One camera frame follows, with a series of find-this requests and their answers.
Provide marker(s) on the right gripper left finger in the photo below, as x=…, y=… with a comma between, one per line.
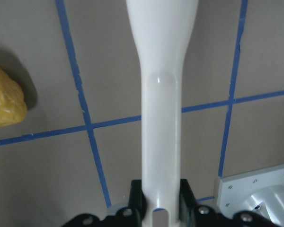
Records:
x=130, y=215

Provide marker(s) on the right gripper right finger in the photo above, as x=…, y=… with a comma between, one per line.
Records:
x=194, y=214

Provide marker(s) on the yellow-brown potato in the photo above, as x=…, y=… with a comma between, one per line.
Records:
x=13, y=108

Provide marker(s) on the beige hand brush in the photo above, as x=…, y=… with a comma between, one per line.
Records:
x=161, y=30

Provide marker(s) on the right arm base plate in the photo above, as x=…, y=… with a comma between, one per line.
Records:
x=260, y=191

